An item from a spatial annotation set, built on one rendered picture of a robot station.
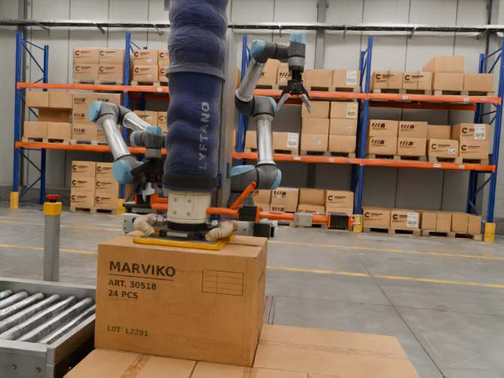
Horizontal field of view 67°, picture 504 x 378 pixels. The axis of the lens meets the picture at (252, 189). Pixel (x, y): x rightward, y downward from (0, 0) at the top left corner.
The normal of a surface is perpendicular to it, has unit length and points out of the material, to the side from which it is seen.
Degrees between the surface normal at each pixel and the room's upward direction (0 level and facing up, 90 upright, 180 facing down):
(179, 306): 90
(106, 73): 90
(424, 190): 90
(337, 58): 90
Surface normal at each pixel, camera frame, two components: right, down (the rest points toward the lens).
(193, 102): 0.30, -0.17
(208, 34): 0.57, -0.20
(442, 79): -0.16, 0.04
